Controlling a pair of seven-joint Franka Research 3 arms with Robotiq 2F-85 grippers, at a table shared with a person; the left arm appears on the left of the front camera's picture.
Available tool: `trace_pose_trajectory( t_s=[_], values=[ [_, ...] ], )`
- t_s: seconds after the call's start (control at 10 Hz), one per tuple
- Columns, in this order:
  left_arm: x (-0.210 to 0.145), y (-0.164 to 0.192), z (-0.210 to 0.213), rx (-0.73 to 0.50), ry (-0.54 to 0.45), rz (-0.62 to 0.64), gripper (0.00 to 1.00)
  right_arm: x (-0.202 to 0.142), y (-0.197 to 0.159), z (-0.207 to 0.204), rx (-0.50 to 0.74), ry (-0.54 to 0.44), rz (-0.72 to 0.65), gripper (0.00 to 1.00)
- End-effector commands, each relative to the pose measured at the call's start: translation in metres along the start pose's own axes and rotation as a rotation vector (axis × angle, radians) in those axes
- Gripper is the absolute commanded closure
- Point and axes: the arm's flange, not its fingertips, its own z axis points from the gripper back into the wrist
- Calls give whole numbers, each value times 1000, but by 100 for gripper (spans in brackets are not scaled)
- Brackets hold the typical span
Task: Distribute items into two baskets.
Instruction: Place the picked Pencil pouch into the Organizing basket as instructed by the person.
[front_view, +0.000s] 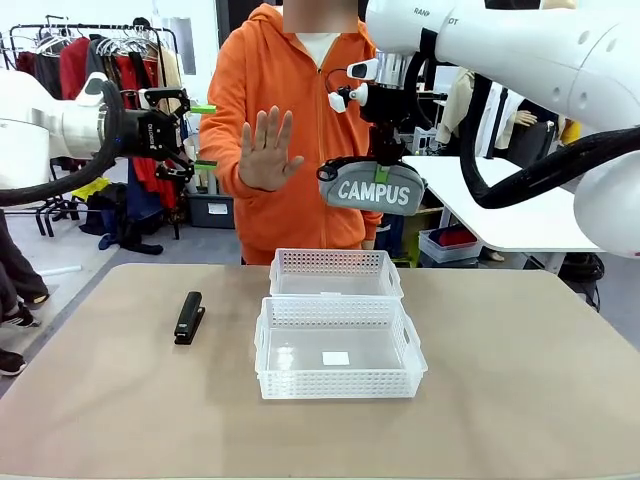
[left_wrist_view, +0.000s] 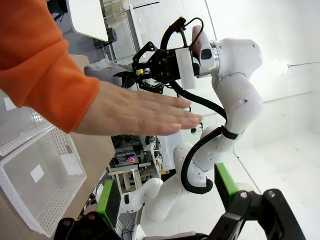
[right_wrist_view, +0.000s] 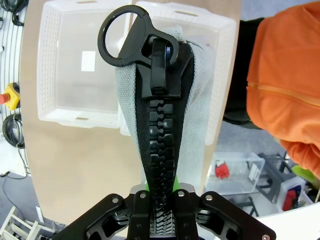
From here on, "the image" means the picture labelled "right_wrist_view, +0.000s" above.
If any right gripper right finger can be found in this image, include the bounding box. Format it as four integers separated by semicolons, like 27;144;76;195
172;179;277;240

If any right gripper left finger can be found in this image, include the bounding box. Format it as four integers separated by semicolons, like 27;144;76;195
52;183;152;240

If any grey Campus pencil case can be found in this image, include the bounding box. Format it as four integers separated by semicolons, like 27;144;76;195
97;4;217;237

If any clear bin with red tool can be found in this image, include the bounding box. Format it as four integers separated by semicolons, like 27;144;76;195
205;151;266;195

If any clear bin with red contents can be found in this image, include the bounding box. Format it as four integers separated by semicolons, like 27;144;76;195
276;178;307;213

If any white work table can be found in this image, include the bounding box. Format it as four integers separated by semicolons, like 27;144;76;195
257;202;320;240

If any white perforated plastic basket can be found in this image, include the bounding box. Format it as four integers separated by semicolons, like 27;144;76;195
36;1;133;131
119;1;237;146

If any yellow emergency stop box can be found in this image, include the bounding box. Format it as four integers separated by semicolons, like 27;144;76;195
0;82;21;111

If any person in orange hoodie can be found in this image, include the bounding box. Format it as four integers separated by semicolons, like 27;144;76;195
222;2;320;180

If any black metal frame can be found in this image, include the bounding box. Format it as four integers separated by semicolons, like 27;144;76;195
258;152;295;195

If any green plastic frame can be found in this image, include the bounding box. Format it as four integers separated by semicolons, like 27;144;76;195
291;164;320;187

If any black coiled cable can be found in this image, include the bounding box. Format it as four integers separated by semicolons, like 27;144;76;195
1;113;26;150

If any black cable bundle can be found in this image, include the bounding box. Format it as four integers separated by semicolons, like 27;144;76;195
0;0;27;27

